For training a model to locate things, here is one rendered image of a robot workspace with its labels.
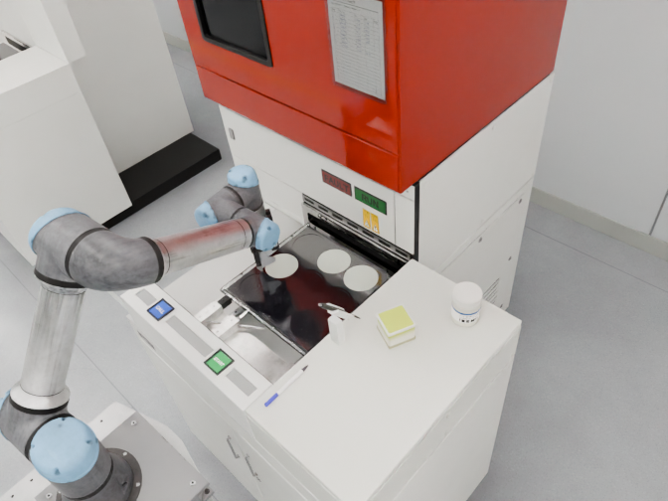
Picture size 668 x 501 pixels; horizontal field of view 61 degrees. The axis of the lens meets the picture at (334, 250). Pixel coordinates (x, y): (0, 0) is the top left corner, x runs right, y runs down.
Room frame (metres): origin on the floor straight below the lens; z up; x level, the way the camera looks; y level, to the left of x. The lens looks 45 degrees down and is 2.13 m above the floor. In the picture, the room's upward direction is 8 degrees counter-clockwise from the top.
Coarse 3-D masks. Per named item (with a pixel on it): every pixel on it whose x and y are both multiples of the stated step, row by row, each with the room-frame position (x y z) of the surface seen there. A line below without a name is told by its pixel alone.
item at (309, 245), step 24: (312, 240) 1.29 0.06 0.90; (312, 264) 1.18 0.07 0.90; (360, 264) 1.16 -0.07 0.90; (240, 288) 1.12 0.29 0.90; (264, 288) 1.11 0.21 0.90; (288, 288) 1.10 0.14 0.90; (312, 288) 1.09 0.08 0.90; (336, 288) 1.08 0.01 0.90; (264, 312) 1.02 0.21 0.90; (288, 312) 1.01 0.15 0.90; (312, 312) 1.00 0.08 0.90; (288, 336) 0.93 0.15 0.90; (312, 336) 0.92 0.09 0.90
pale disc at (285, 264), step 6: (276, 258) 1.23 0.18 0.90; (282, 258) 1.22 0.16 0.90; (288, 258) 1.22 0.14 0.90; (294, 258) 1.22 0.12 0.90; (270, 264) 1.20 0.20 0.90; (276, 264) 1.20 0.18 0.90; (282, 264) 1.20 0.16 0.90; (288, 264) 1.19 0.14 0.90; (294, 264) 1.19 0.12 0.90; (270, 270) 1.18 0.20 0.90; (276, 270) 1.18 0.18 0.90; (282, 270) 1.17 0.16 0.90; (288, 270) 1.17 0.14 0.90; (294, 270) 1.17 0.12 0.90; (276, 276) 1.15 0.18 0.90; (282, 276) 1.15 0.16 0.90
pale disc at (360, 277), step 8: (352, 272) 1.13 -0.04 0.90; (360, 272) 1.12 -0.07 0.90; (368, 272) 1.12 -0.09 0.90; (376, 272) 1.12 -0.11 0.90; (344, 280) 1.10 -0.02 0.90; (352, 280) 1.10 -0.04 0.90; (360, 280) 1.09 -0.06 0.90; (368, 280) 1.09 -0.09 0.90; (376, 280) 1.08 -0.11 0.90; (352, 288) 1.07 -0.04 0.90; (360, 288) 1.06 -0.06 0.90; (368, 288) 1.06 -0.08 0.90
